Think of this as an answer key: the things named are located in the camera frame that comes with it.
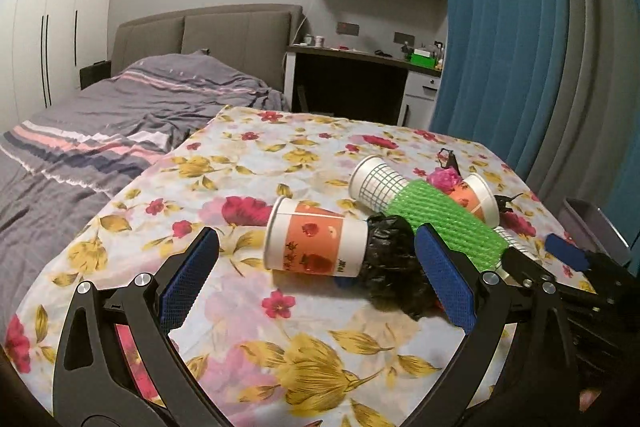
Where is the orange banded paper cup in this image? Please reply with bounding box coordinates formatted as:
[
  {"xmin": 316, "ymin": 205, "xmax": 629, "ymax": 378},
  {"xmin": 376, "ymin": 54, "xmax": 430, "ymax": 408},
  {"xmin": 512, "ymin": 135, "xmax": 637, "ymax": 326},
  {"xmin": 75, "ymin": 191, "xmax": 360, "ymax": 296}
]
[{"xmin": 264, "ymin": 197, "xmax": 370, "ymax": 279}]

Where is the dark bedside cabinet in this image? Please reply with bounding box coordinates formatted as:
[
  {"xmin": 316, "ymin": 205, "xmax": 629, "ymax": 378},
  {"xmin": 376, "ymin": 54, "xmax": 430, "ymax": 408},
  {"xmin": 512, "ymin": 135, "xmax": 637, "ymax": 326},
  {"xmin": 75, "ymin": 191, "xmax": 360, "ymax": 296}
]
[{"xmin": 79, "ymin": 59, "xmax": 113, "ymax": 90}]

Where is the green box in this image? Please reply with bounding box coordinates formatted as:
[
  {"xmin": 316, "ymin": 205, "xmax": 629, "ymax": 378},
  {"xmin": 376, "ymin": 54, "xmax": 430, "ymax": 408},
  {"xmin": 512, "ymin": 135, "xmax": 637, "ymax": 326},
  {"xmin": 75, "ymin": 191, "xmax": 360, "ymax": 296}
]
[{"xmin": 409, "ymin": 48, "xmax": 437, "ymax": 68}]

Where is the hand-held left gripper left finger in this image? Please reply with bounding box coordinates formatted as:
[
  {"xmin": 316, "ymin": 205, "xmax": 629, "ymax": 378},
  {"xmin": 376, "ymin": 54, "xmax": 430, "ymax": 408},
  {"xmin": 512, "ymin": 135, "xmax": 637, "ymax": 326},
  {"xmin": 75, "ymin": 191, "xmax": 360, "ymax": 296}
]
[{"xmin": 52, "ymin": 227, "xmax": 236, "ymax": 427}]

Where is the grey plastic bin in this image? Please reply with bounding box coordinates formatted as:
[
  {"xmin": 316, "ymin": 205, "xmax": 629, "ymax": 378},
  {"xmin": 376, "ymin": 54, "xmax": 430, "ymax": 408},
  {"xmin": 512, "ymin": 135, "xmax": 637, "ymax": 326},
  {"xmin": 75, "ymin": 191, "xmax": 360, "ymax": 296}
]
[{"xmin": 560, "ymin": 197, "xmax": 633, "ymax": 265}]

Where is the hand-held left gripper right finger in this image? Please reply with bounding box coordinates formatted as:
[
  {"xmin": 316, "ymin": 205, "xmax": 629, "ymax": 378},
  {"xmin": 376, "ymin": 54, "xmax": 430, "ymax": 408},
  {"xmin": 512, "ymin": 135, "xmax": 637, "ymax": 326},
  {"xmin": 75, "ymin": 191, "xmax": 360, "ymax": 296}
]
[{"xmin": 405, "ymin": 222, "xmax": 583, "ymax": 427}]

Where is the green foam net sleeve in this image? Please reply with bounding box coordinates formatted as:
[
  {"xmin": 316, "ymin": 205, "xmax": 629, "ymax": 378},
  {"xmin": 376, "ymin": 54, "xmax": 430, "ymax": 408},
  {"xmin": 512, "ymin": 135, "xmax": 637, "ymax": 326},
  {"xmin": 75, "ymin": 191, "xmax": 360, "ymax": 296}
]
[{"xmin": 386, "ymin": 179, "xmax": 508, "ymax": 272}]

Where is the white drawer unit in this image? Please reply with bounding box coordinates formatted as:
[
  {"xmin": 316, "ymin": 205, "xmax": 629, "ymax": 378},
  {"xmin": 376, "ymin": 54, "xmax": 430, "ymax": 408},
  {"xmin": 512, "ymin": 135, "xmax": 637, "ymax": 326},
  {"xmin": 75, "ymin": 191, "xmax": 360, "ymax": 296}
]
[{"xmin": 397, "ymin": 71, "xmax": 442, "ymax": 128}]

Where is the blue curtain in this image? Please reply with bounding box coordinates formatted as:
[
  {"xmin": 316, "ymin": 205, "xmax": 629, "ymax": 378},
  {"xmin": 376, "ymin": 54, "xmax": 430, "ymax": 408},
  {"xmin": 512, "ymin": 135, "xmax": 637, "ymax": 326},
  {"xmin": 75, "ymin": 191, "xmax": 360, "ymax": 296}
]
[{"xmin": 430, "ymin": 0, "xmax": 576, "ymax": 188}]

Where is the grey striped blanket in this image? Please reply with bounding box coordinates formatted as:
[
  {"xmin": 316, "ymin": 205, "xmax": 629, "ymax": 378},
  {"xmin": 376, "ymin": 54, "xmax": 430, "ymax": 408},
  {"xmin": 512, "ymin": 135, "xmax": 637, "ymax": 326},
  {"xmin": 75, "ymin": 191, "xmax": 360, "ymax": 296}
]
[{"xmin": 0, "ymin": 49, "xmax": 291, "ymax": 348}]

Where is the grey upholstered headboard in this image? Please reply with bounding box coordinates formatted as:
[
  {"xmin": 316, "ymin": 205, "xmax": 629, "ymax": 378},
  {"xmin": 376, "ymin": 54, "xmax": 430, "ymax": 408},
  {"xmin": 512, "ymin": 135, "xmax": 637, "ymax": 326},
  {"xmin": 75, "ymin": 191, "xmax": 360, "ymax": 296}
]
[{"xmin": 110, "ymin": 3, "xmax": 305, "ymax": 82}]

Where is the orange triangle paper cup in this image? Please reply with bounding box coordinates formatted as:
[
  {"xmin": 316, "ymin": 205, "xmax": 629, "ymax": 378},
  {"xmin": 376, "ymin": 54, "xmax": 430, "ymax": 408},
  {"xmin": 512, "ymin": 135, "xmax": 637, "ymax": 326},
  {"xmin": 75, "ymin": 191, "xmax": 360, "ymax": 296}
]
[{"xmin": 447, "ymin": 173, "xmax": 501, "ymax": 227}]

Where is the black plastic bag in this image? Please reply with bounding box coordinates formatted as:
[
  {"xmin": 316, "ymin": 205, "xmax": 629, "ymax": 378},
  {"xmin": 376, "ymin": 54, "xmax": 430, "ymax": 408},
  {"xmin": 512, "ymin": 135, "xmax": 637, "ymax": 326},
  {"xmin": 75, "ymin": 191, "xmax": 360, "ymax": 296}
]
[{"xmin": 361, "ymin": 213, "xmax": 451, "ymax": 322}]

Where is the grey curtain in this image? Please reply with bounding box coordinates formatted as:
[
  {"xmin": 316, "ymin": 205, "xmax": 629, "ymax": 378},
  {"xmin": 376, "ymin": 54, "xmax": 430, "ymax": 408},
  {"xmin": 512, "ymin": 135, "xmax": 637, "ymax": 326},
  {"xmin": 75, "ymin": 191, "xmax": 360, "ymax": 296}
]
[{"xmin": 520, "ymin": 0, "xmax": 640, "ymax": 258}]

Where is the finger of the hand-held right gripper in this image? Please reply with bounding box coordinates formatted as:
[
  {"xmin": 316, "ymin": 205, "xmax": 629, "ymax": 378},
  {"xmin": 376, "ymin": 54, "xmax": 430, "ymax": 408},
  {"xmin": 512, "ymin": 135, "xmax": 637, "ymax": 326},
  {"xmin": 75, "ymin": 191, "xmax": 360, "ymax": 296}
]
[
  {"xmin": 545, "ymin": 234, "xmax": 631, "ymax": 289},
  {"xmin": 501, "ymin": 248, "xmax": 559, "ymax": 291}
]

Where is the pink crumpled wrapper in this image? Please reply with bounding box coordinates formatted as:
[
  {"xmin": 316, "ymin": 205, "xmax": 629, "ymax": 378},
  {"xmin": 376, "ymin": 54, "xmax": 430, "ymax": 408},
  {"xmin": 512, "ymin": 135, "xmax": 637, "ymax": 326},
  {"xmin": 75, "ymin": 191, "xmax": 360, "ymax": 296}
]
[{"xmin": 427, "ymin": 167, "xmax": 463, "ymax": 195}]

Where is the white grid paper cup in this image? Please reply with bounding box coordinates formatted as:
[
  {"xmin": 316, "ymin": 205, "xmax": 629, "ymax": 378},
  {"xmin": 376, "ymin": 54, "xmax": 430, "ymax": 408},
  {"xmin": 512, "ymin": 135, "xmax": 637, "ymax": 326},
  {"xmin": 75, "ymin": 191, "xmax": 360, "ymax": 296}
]
[{"xmin": 348, "ymin": 155, "xmax": 412, "ymax": 212}]

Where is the dark top desk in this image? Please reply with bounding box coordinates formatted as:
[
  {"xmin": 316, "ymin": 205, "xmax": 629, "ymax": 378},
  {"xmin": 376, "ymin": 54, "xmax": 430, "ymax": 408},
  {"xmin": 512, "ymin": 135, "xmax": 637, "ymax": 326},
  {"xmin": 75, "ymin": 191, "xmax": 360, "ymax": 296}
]
[{"xmin": 285, "ymin": 44, "xmax": 443, "ymax": 128}]

